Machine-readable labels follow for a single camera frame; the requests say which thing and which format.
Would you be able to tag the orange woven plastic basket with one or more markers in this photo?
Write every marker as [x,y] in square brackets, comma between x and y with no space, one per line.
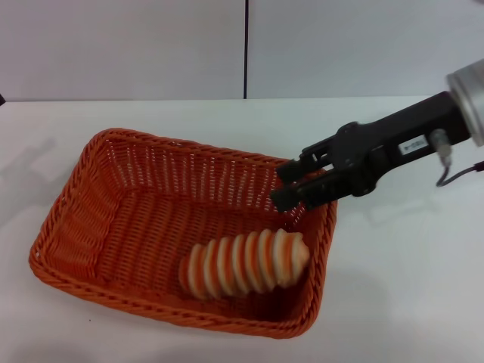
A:
[151,211]

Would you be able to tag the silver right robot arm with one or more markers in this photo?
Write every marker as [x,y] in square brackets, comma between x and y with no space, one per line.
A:
[470,94]

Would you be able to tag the striped orange white bread loaf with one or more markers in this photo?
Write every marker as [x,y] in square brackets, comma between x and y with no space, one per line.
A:
[246,264]

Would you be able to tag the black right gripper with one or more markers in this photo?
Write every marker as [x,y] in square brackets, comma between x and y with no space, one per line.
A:
[393,136]

